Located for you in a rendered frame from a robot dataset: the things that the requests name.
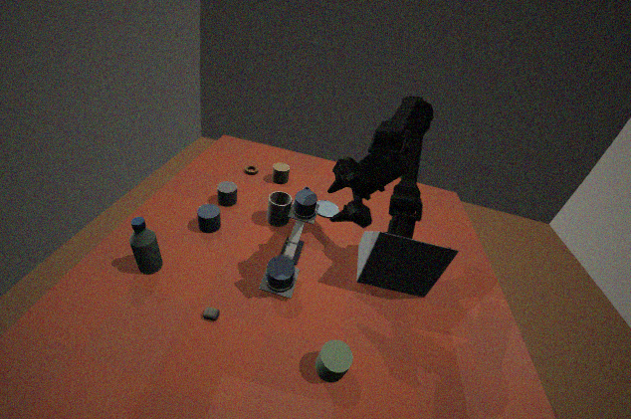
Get beige cup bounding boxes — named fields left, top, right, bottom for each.
left=266, top=191, right=293, bottom=227

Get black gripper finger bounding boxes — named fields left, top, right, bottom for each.
left=327, top=180, right=346, bottom=193
left=329, top=204, right=352, bottom=222

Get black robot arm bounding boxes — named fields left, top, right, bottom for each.
left=332, top=97, right=433, bottom=239

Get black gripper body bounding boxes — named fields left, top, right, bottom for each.
left=346, top=180, right=385, bottom=228

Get olive-brown ring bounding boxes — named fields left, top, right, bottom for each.
left=245, top=165, right=259, bottom=175

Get grey balance beam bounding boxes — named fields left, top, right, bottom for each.
left=259, top=200, right=319, bottom=299

